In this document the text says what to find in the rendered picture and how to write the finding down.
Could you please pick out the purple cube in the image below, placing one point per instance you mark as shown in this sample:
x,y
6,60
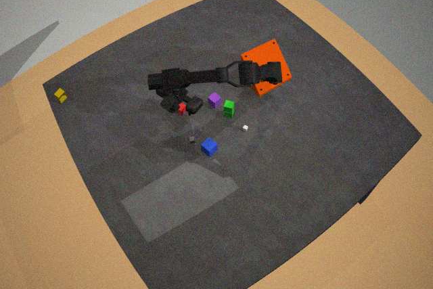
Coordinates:
x,y
214,100

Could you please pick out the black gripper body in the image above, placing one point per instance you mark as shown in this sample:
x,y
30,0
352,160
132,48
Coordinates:
x,y
193,104

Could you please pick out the yellow block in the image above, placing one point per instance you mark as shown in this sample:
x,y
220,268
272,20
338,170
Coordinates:
x,y
60,95

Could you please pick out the blue block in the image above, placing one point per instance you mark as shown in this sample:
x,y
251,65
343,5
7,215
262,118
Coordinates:
x,y
209,147

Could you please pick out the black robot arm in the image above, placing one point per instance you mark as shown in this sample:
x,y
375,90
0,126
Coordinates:
x,y
173,80

